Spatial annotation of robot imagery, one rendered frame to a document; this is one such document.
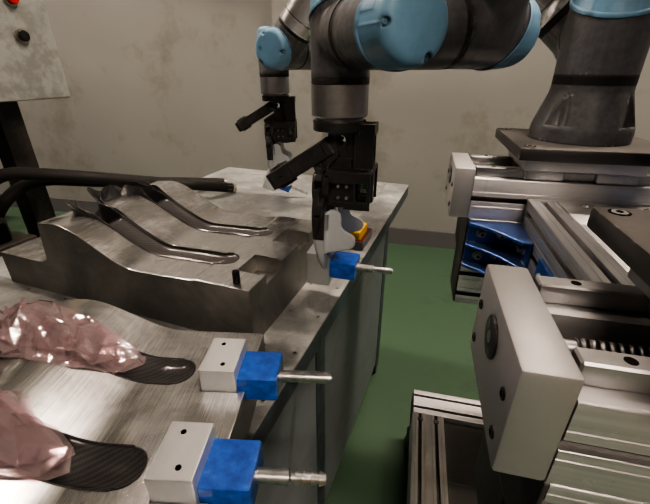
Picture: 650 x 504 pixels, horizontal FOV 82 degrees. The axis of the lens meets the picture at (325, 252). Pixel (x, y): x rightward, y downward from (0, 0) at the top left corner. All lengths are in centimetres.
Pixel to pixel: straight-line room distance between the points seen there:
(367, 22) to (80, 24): 314
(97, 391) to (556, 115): 73
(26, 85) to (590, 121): 127
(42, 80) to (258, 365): 110
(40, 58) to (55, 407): 107
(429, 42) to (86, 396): 46
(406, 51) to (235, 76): 246
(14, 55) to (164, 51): 183
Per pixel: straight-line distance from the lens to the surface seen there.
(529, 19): 52
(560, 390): 26
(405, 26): 39
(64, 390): 44
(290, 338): 55
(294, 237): 67
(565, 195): 75
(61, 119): 375
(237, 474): 34
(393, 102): 255
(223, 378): 40
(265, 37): 86
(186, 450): 34
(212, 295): 53
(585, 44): 74
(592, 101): 73
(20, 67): 132
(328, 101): 50
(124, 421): 42
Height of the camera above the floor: 115
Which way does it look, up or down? 26 degrees down
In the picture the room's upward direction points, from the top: straight up
